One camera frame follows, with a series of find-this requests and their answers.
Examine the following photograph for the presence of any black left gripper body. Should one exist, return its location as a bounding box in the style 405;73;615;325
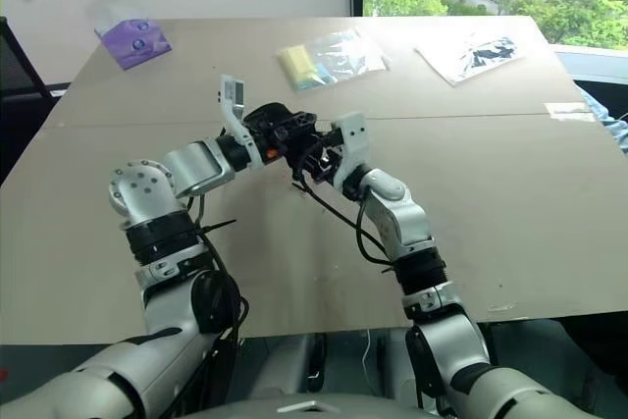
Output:
243;102;291;166

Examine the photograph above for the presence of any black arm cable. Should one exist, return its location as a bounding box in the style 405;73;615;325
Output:
187;192;250;371
290;182;399;274

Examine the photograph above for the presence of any yellow sponge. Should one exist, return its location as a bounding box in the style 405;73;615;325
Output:
277;44;319;86

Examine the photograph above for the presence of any purple tissue box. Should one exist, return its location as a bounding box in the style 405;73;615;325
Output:
93;19;174;72

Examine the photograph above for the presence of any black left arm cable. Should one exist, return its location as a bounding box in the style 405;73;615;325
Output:
187;192;250;371

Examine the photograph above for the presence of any clear bag with black item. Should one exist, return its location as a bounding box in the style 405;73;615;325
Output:
414;32;530;88

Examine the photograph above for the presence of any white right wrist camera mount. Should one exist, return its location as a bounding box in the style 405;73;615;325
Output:
329;112;369;190

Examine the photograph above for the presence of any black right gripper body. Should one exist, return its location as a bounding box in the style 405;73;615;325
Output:
307;132;345;185

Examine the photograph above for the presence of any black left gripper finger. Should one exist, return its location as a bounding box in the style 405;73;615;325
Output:
286;111;320;133
282;142;311;183

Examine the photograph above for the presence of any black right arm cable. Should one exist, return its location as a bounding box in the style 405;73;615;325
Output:
290;182;399;274

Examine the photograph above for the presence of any clear plastic bag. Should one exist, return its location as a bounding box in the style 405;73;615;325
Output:
276;28;393;92

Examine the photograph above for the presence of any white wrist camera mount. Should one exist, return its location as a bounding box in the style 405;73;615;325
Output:
329;112;369;190
214;74;265;180

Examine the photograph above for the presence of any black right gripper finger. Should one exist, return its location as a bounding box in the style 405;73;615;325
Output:
314;120;344;146
299;157;331;185

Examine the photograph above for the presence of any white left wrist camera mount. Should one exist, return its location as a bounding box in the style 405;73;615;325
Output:
214;74;265;180

